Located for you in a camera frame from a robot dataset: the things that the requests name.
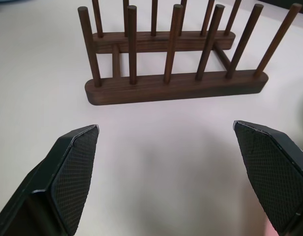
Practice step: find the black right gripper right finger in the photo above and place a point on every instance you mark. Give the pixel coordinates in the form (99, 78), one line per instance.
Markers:
(269, 172)

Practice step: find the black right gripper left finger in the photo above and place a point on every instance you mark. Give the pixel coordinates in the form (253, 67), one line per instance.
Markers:
(68, 177)

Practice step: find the dark wooden dish rack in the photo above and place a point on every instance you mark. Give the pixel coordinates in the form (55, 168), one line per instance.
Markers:
(171, 83)

